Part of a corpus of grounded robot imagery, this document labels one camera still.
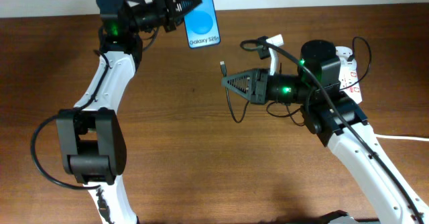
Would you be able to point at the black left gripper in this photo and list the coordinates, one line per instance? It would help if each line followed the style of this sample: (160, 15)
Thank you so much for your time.
(169, 1)

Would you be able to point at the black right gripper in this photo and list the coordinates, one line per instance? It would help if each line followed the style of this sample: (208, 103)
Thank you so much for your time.
(262, 86)

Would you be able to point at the blue Galaxy smartphone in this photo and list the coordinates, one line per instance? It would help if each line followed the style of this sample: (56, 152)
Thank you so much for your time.
(201, 25)

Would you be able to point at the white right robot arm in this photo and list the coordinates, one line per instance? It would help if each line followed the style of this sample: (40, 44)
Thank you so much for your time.
(335, 118)

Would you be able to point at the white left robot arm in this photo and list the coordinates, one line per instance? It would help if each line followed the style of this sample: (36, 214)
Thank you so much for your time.
(92, 146)

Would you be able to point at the black charger plug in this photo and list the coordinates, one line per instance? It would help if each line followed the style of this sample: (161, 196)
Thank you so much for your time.
(351, 58)

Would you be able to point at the white power strip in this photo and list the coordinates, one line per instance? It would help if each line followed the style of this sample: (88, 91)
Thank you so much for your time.
(348, 74)

